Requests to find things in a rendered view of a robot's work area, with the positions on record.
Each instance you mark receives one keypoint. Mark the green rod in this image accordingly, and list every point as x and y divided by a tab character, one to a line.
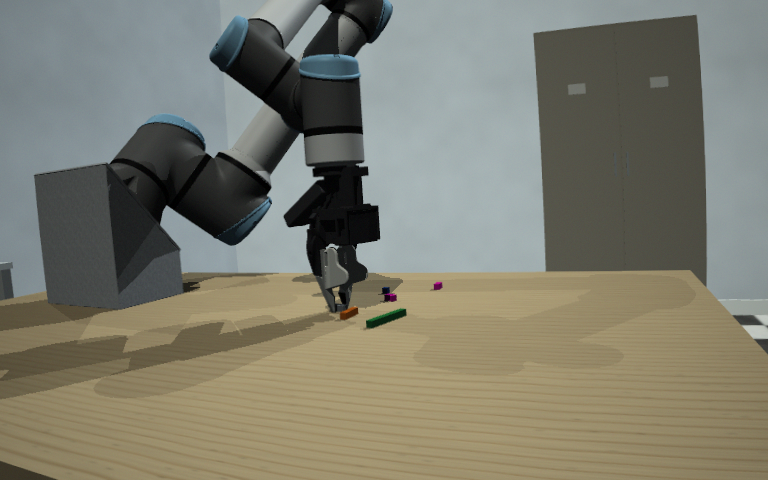
385	318

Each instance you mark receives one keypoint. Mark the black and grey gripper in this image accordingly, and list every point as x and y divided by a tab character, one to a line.
333	268

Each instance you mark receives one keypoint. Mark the orange rod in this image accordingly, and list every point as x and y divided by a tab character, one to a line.
348	313

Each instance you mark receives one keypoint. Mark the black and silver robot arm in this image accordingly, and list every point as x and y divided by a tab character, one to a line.
163	159

